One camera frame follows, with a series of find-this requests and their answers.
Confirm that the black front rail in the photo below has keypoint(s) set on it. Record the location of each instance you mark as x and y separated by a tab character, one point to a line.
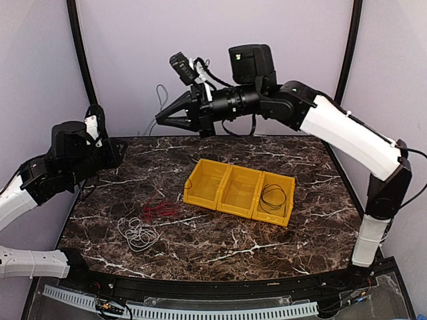
321	286

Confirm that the yellow bin left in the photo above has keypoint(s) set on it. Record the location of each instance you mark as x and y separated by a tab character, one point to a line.
205	182

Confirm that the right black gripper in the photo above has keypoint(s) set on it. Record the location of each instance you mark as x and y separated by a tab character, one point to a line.
197	94

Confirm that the yellow bin middle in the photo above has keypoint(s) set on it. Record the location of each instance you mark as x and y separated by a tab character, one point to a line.
239	193

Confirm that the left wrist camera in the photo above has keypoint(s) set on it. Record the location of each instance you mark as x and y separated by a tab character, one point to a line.
95	123

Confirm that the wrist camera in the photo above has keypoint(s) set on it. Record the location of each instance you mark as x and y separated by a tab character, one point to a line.
191	71
95	123

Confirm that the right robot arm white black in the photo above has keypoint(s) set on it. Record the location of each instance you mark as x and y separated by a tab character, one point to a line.
255	91

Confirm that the right black frame post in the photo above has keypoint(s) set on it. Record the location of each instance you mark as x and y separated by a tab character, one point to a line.
349	51

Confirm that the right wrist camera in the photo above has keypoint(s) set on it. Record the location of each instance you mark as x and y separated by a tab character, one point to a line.
191	71

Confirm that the left black frame post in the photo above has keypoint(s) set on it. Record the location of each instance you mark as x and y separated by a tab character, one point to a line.
80	51

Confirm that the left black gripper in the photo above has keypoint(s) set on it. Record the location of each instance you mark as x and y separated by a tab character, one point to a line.
111	159

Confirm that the black frame post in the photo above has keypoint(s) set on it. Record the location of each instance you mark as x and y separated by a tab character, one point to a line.
80	51
349	51

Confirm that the yellow bin right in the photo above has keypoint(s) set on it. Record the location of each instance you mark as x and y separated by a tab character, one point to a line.
275	200

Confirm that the white slotted cable duct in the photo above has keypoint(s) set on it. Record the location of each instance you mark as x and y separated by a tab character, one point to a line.
158	308

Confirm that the yellow bin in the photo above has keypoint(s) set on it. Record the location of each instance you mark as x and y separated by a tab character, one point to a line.
275	200
205	182
239	193

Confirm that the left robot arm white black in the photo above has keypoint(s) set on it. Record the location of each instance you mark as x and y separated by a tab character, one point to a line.
79	151

